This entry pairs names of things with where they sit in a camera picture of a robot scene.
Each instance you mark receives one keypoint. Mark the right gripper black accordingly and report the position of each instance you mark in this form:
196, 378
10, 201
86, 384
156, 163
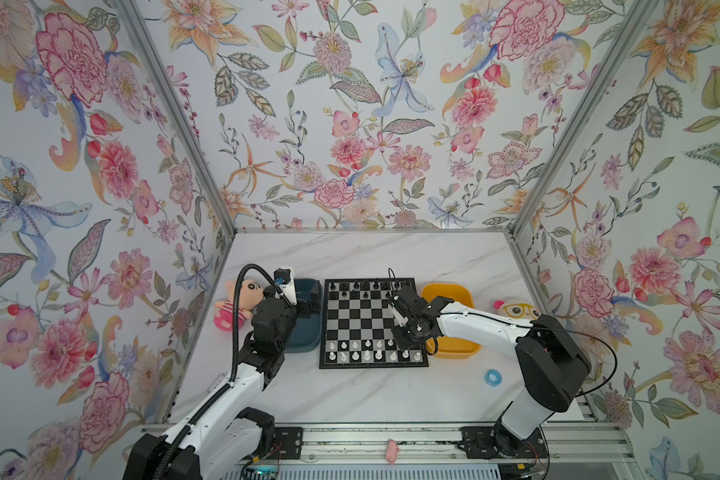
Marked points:
402, 343

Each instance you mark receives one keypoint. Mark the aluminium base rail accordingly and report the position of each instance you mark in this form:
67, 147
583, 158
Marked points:
419, 443

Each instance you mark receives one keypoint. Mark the plush doll toy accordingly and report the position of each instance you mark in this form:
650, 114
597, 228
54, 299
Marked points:
516, 309

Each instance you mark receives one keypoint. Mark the black white chess board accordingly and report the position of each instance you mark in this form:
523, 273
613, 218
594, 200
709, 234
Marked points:
357, 310

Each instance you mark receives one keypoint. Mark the aluminium frame post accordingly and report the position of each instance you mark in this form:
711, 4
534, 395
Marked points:
632, 24
138, 32

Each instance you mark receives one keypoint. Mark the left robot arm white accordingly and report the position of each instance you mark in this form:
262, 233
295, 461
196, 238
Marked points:
225, 428

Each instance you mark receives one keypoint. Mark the aluminium frame post left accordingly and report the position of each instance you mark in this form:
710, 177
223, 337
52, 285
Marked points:
138, 32

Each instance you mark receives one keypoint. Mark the aluminium frame post right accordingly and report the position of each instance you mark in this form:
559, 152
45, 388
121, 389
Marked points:
632, 24

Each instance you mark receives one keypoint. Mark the pink toy left side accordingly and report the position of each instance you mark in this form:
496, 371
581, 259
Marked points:
230, 313

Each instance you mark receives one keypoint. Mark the pink small toy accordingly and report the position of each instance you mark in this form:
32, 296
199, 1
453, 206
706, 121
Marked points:
392, 452

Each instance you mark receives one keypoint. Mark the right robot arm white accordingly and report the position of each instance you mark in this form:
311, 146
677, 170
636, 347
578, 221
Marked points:
552, 364

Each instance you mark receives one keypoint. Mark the teal plastic bin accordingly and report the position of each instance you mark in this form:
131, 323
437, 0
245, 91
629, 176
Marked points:
306, 334

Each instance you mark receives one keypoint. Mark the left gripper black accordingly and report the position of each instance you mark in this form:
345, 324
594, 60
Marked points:
314, 301

